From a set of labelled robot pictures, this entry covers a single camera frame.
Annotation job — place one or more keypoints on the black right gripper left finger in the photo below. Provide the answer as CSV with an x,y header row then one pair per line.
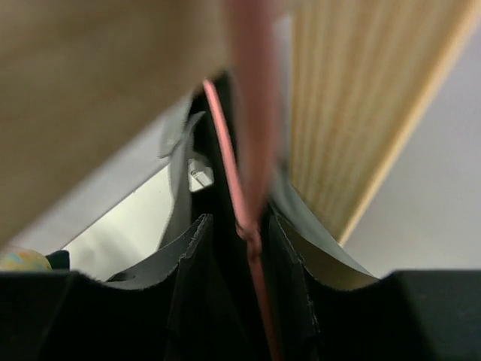
x,y
66,315

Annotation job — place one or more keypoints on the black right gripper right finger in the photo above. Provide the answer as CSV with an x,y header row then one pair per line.
x,y
330,311

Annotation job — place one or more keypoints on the pink wire hanger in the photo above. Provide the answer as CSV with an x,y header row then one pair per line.
x,y
249,175

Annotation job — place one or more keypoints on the pastel floral garment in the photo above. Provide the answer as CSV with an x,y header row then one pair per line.
x,y
15,258

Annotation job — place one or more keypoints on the wooden clothes rack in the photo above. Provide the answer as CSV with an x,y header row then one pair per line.
x,y
89,87

